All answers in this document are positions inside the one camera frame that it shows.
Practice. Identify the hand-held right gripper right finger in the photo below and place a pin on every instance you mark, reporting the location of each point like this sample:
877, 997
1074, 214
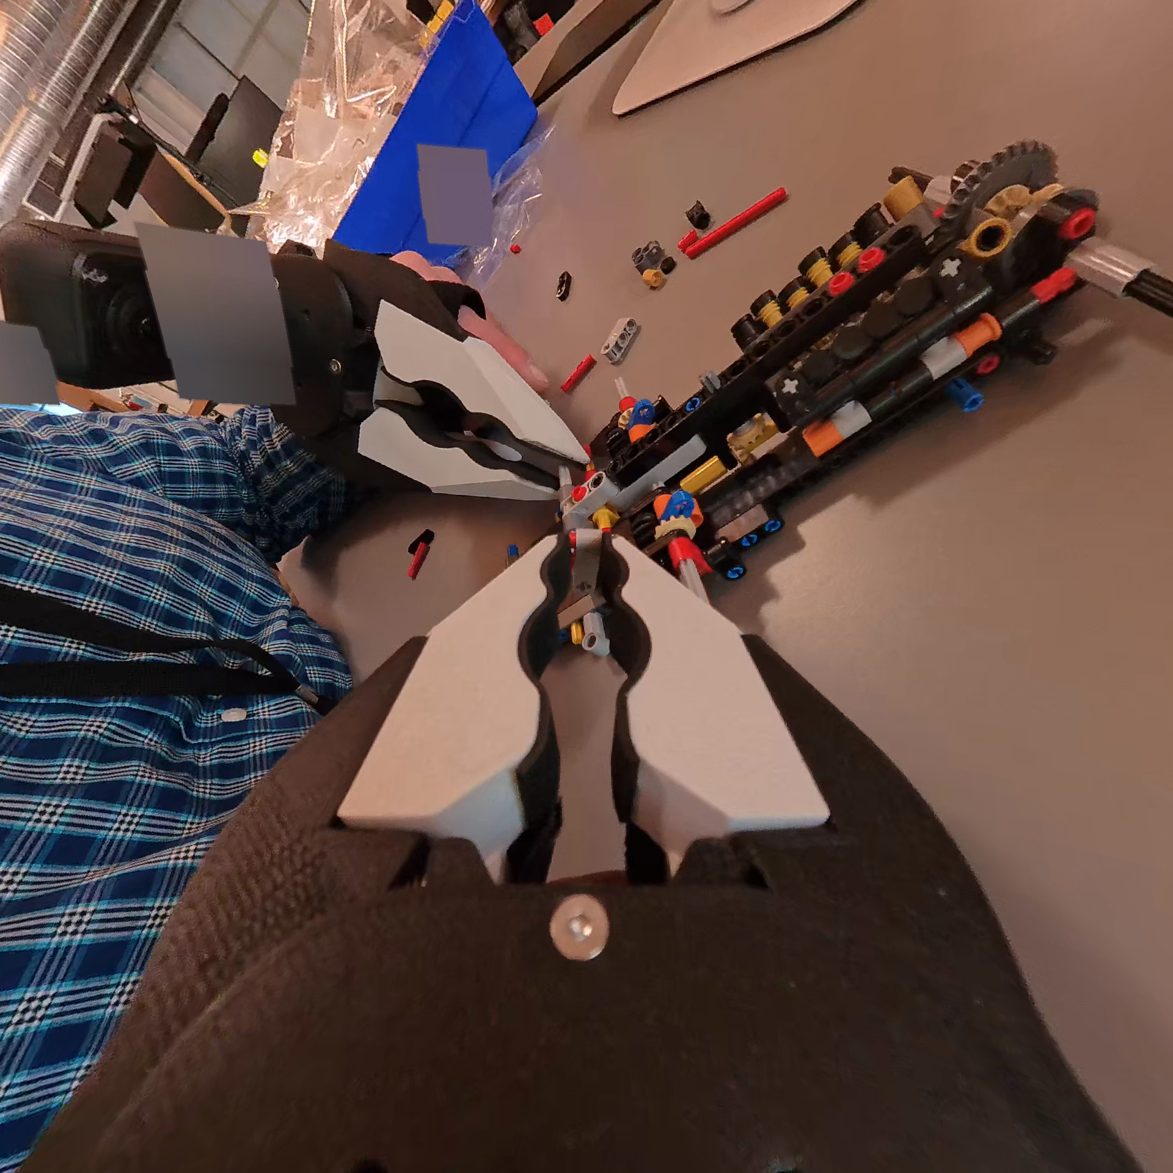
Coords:
724, 733

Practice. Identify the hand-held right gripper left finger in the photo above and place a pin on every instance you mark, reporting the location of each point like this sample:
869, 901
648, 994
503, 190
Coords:
449, 723

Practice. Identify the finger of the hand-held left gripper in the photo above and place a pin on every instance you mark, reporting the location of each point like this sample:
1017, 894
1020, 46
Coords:
477, 371
412, 458

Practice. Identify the light grey lego beam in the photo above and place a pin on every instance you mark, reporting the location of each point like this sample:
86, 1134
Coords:
620, 336

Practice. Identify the multicoloured lego vehicle chassis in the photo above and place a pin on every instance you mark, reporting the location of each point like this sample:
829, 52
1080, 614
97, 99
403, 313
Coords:
870, 329

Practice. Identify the person's left forearm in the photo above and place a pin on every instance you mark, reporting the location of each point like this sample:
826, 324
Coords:
276, 476

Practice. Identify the red black lego pin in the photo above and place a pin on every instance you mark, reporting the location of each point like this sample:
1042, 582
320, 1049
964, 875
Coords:
419, 553

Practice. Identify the dark grey lego connector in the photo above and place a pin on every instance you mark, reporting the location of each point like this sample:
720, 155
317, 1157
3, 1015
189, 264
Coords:
648, 254

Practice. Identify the small black lego connector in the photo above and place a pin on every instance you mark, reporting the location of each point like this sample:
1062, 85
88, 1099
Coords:
699, 215

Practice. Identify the long red lego axle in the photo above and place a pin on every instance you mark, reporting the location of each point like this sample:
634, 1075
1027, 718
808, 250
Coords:
738, 222

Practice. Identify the person's left hand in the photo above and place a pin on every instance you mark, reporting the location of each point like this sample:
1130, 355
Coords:
509, 348

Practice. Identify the blue plastic storage bin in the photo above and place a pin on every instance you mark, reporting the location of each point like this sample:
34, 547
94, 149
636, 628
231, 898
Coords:
477, 100

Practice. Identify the person's blue plaid shirt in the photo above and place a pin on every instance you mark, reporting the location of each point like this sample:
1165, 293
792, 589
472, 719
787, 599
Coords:
137, 779

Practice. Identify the dark printed cardboard box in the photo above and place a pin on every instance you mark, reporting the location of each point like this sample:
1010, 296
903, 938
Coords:
587, 50

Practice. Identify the beige flat stand base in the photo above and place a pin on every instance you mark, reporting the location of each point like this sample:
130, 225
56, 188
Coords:
734, 54

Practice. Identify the silver ventilation duct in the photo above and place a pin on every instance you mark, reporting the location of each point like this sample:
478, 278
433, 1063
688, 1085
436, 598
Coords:
55, 82

